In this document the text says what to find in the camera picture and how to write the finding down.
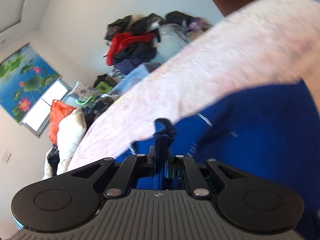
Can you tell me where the white quilted duvet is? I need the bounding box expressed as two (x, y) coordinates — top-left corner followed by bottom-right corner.
(42, 108), (87, 180)

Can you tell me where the lotus print window blind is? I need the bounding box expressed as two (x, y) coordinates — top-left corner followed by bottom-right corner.
(0, 44), (61, 123)

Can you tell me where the black patterned garment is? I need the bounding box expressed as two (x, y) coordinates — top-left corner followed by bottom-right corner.
(47, 144), (60, 176)

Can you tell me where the pile of clothes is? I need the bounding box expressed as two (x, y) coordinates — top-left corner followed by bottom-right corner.
(103, 11), (212, 75)

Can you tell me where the light blue knit blanket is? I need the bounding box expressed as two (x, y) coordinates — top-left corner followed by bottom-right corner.
(108, 62), (161, 96)

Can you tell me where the green plastic stool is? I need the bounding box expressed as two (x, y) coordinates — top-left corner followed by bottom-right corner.
(93, 74), (118, 94)

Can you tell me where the orange plastic bag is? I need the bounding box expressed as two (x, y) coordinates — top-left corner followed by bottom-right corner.
(48, 100), (76, 145)

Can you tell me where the blue v-neck sweater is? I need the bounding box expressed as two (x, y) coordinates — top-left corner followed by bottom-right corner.
(113, 78), (320, 240)

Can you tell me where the pink bedspread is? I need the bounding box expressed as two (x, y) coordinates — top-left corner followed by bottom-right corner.
(68, 0), (319, 170)

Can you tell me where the floral pillow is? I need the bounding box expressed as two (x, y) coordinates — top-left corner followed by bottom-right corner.
(68, 82), (101, 101)

